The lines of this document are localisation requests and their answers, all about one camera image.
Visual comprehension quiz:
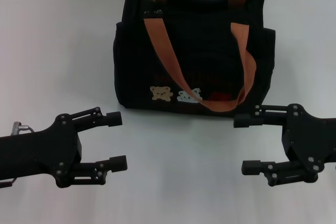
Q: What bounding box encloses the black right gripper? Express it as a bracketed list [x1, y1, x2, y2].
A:
[233, 103, 336, 187]

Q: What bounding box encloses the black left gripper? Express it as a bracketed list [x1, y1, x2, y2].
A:
[0, 106, 129, 188]

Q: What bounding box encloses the black bag with orange straps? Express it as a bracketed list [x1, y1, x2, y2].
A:
[113, 0, 276, 118]

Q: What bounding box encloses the left gripper cable with plug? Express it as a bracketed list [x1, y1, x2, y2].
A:
[0, 121, 35, 189]

